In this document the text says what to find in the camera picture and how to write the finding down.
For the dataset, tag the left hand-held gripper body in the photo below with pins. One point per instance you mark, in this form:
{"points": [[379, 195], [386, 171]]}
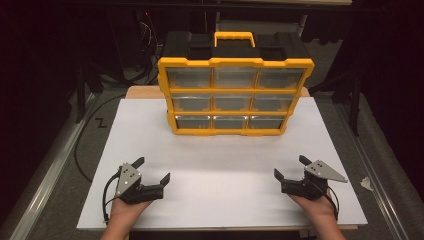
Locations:
{"points": [[128, 178]]}

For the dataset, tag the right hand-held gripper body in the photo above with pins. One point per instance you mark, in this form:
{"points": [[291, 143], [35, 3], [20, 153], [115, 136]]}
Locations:
{"points": [[320, 171]]}

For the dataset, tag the person's left hand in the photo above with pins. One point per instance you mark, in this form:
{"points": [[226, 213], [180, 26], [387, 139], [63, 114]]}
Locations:
{"points": [[125, 213]]}

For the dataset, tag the person's right hand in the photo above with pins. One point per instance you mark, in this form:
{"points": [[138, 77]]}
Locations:
{"points": [[318, 210]]}

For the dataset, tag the white paper scrap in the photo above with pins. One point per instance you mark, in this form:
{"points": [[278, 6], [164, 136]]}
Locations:
{"points": [[366, 184]]}

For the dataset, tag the white table board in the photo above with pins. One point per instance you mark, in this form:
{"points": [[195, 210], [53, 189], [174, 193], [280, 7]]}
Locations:
{"points": [[216, 173]]}

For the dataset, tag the wooden table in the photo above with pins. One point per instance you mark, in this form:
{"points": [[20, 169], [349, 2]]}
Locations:
{"points": [[143, 92]]}

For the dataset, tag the black metal stand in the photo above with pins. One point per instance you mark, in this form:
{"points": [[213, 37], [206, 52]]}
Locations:
{"points": [[356, 106], [80, 100]]}

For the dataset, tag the set of clear cabinet drawers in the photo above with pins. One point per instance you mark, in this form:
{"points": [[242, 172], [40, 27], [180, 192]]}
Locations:
{"points": [[188, 77]]}

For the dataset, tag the yellow black organizer cabinet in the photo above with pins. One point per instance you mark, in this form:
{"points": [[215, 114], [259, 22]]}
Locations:
{"points": [[233, 61]]}

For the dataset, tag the metal floor rail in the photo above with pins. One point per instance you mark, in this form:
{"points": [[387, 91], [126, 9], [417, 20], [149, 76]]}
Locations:
{"points": [[43, 190], [366, 166]]}

